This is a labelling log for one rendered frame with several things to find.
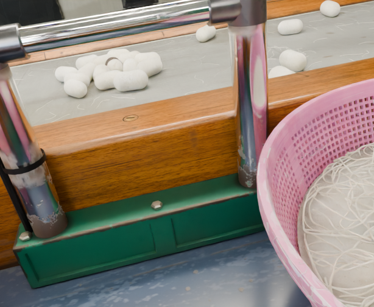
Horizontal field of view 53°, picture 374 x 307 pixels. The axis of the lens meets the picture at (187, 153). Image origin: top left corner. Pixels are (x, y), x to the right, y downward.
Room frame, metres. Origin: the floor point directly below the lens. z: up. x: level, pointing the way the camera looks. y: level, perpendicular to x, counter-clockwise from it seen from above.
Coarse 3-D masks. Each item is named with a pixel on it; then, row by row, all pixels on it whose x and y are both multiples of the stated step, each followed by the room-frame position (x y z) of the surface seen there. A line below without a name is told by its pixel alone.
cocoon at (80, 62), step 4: (88, 56) 0.49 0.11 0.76; (92, 56) 0.49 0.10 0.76; (96, 56) 0.49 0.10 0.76; (76, 60) 0.49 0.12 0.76; (80, 60) 0.48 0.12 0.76; (84, 60) 0.49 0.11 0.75; (88, 60) 0.49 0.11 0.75; (76, 64) 0.49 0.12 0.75; (80, 64) 0.48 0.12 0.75; (84, 64) 0.48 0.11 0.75
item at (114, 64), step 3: (111, 60) 0.45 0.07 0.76; (114, 60) 0.45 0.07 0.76; (117, 60) 0.45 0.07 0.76; (108, 63) 0.45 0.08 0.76; (111, 63) 0.45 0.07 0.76; (114, 63) 0.45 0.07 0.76; (117, 63) 0.45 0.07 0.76; (120, 63) 0.45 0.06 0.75; (108, 66) 0.45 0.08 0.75; (111, 66) 0.44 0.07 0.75; (114, 66) 0.44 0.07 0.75; (117, 66) 0.44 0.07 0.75; (120, 66) 0.45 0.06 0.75; (111, 69) 0.44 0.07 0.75; (114, 69) 0.44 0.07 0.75; (117, 69) 0.44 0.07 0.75; (120, 69) 0.45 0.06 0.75
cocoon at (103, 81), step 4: (104, 72) 0.41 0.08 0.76; (108, 72) 0.40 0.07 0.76; (112, 72) 0.40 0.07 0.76; (116, 72) 0.40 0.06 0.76; (96, 76) 0.40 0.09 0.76; (100, 76) 0.40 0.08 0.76; (104, 76) 0.40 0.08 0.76; (108, 76) 0.40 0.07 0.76; (112, 76) 0.40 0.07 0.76; (96, 80) 0.40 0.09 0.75; (100, 80) 0.40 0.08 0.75; (104, 80) 0.40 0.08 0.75; (108, 80) 0.40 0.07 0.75; (112, 80) 0.40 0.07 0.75; (96, 84) 0.40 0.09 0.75; (100, 84) 0.40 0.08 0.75; (104, 84) 0.40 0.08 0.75; (108, 84) 0.40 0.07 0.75; (112, 84) 0.40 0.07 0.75; (100, 88) 0.40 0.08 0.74; (104, 88) 0.40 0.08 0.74; (108, 88) 0.40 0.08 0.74
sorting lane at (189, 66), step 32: (224, 32) 0.58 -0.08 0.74; (320, 32) 0.51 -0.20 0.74; (352, 32) 0.48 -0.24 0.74; (32, 64) 0.56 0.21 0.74; (64, 64) 0.54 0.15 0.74; (192, 64) 0.45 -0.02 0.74; (224, 64) 0.43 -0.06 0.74; (320, 64) 0.38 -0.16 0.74; (32, 96) 0.42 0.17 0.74; (64, 96) 0.40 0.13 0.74; (96, 96) 0.39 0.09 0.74; (128, 96) 0.37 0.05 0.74; (160, 96) 0.36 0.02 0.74
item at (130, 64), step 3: (126, 60) 0.45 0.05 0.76; (129, 60) 0.44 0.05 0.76; (132, 60) 0.44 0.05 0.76; (135, 60) 0.45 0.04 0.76; (126, 63) 0.43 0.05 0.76; (129, 63) 0.43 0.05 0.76; (132, 63) 0.43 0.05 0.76; (135, 63) 0.44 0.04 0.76; (123, 66) 0.44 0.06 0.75; (126, 66) 0.43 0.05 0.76; (129, 66) 0.43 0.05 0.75; (132, 66) 0.43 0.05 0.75; (135, 66) 0.43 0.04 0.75; (123, 69) 0.43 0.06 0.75; (126, 69) 0.43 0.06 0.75; (129, 69) 0.43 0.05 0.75; (132, 69) 0.43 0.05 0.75; (135, 69) 0.43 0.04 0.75
